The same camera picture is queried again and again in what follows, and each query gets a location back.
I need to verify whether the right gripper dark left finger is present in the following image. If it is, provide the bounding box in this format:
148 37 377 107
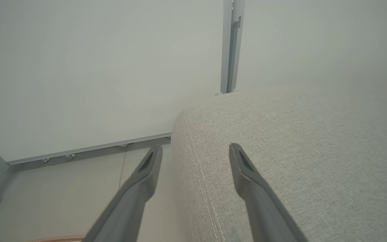
83 145 163 242

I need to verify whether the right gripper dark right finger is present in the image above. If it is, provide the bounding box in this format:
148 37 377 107
229 143 310 242

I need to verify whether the grey fabric sofa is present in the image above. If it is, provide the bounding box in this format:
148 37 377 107
171 72 387 242

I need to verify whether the large white partition panel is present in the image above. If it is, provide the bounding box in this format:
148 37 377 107
0 0 234 166

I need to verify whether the narrow white partition panel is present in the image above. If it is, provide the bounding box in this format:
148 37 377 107
233 0 387 93

